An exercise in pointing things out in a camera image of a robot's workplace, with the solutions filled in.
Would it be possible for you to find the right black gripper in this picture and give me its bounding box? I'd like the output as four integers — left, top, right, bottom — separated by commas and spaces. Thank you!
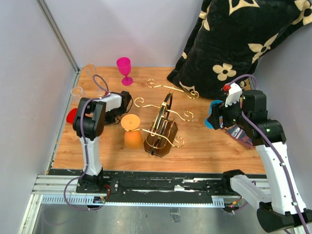
207, 95, 250, 130

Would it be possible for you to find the blue wine glass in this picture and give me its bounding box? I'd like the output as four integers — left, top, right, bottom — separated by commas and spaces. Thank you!
205, 100, 222, 129

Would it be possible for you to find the red wine glass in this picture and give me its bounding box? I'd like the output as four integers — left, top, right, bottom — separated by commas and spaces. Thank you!
66, 108, 78, 124

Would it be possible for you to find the clear wine glass front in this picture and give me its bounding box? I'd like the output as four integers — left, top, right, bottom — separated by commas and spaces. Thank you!
71, 86, 87, 104

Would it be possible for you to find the clear wine glass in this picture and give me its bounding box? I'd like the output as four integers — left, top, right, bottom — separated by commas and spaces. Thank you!
85, 63, 105, 97
71, 86, 87, 104

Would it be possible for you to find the pink wine glass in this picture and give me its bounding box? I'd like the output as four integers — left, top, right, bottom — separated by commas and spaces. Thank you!
116, 57, 133, 86

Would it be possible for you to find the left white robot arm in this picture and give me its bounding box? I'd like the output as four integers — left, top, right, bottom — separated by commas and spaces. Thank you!
72, 91, 133, 193

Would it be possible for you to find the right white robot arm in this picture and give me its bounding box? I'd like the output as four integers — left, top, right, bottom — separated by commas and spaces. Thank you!
206, 90, 312, 234

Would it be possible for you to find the orange wine glass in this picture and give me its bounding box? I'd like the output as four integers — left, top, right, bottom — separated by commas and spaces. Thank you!
121, 114, 143, 149

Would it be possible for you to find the printed cloth bag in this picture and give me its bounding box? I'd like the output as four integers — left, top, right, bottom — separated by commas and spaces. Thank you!
221, 125, 254, 149

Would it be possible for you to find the black floral blanket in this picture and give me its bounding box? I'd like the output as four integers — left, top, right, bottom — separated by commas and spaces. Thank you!
167, 0, 312, 99

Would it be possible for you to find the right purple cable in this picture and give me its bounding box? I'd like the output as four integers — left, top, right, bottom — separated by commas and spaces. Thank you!
224, 74, 310, 234

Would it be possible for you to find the gold wire glass rack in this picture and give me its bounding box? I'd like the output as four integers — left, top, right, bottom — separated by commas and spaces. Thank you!
134, 79, 199, 157

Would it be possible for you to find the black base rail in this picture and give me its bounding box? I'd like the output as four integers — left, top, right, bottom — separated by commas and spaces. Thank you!
75, 169, 252, 208

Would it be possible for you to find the aluminium corner post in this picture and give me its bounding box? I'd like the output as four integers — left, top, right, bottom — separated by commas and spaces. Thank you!
36, 0, 80, 73

